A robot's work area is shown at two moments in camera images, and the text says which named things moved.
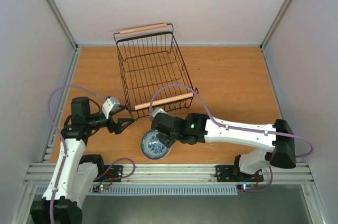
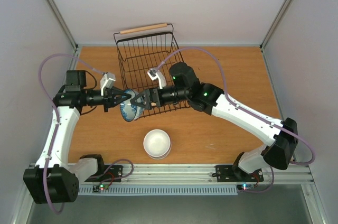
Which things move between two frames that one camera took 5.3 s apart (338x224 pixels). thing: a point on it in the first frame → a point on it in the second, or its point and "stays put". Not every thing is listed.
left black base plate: x=113 y=174 stays put
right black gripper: x=163 y=138 → x=153 y=98
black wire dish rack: x=154 y=75 stays put
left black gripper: x=119 y=128 → x=111 y=98
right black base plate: x=226 y=174 stays put
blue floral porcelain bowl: x=152 y=147 → x=133 y=110
